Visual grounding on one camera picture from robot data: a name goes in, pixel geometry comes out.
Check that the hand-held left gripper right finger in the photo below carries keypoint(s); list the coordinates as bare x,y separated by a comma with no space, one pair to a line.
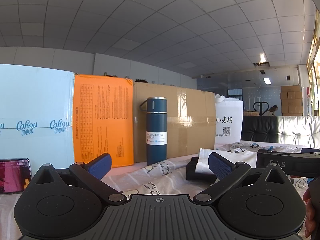
220,165

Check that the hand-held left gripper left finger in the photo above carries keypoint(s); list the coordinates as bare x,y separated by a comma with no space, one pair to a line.
100,165

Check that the person's right hand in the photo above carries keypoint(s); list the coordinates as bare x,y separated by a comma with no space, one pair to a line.
310,215

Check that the white printed plastic bag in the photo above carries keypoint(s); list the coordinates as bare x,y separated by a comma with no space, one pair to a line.
203,160

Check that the black foam holder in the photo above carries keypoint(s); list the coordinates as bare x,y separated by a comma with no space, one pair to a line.
191,171

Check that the white paper bag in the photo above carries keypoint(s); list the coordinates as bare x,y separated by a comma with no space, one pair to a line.
228,125

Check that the orange carton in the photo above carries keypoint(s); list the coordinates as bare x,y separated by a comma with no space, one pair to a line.
102,120

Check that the cartoon printed bed sheet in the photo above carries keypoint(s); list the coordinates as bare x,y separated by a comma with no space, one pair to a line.
170,180

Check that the black leather sofa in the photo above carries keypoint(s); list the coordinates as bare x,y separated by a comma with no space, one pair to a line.
260,128

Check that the brown cardboard box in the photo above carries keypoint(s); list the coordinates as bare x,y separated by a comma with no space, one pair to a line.
190,120

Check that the stack of cardboard boxes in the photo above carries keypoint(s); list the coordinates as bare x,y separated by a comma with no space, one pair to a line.
291,101

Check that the pallet jack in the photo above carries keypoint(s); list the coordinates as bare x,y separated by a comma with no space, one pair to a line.
261,108

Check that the dark blue vacuum bottle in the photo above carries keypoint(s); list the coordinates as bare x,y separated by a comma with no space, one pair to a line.
156,122

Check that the large light blue carton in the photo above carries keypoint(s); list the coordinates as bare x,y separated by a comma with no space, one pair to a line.
35,110

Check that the smartphone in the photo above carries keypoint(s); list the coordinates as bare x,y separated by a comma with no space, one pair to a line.
13,176

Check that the ceiling light panel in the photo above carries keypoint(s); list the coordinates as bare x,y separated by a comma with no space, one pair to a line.
267,81

